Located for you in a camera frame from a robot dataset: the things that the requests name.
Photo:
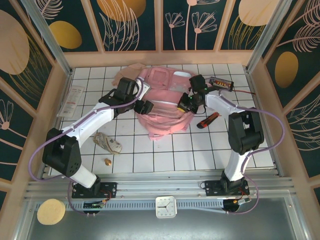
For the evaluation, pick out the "pink backpack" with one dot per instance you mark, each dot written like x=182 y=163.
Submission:
x=165 y=120

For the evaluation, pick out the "clear plastic packet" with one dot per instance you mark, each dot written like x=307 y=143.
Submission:
x=71 y=100

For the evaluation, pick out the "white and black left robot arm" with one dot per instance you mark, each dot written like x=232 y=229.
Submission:
x=92 y=120

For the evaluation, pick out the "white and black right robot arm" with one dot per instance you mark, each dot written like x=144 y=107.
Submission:
x=217 y=102

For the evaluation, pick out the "black charging board yellow connectors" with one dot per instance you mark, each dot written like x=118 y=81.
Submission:
x=221 y=83

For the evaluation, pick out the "orange utility knife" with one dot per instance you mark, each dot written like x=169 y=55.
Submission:
x=208 y=120

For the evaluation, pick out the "small brass knob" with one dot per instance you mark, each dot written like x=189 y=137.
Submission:
x=108 y=162

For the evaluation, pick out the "white square clock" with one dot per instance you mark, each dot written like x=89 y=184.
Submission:
x=166 y=207

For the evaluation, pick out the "small green circuit board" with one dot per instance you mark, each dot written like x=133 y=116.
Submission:
x=93 y=205
x=241 y=201

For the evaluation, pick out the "round yellow sponge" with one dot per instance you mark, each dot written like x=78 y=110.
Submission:
x=51 y=211

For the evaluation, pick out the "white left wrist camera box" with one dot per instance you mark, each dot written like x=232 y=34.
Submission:
x=144 y=90

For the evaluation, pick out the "dark floral wall panel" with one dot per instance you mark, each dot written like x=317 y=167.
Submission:
x=190 y=37
x=300 y=50
x=125 y=32
x=15 y=50
x=82 y=15
x=240 y=37

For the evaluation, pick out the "aluminium rail frame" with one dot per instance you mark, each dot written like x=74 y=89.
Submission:
x=160 y=186

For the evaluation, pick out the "aluminium corner post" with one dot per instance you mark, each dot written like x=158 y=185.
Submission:
x=265 y=35
x=47 y=37

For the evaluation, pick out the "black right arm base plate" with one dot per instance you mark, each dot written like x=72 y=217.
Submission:
x=212 y=187

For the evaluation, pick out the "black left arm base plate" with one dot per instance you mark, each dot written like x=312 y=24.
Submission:
x=110 y=188

